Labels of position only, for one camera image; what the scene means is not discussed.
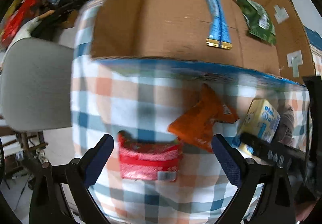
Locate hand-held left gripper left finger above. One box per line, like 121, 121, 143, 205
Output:
29, 134, 115, 224

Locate person's right forearm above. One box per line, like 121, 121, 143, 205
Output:
295, 200, 319, 224

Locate red snack packet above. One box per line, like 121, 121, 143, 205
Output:
117, 130, 184, 181

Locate pile of dark clutter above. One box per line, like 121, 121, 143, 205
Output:
35, 0, 91, 38

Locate orange snack packet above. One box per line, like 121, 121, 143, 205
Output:
168, 84, 239, 153

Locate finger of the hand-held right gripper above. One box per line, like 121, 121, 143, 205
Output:
241, 133, 307, 167

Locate grey-brown soft cloth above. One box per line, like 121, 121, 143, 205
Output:
277, 106, 295, 144

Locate checked tablecloth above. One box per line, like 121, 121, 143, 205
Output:
70, 0, 322, 224

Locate green snack packet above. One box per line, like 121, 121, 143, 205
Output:
233, 0, 277, 45

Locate cardboard box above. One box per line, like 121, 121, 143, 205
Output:
91, 0, 317, 86

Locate blue snack packet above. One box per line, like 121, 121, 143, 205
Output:
201, 0, 233, 50

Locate yellow carton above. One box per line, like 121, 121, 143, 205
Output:
232, 98, 281, 158

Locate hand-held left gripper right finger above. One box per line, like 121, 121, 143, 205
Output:
212, 134, 296, 224

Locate grey padded chair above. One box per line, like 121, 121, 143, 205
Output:
0, 37, 74, 132

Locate red bag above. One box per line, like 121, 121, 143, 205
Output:
1, 0, 39, 47

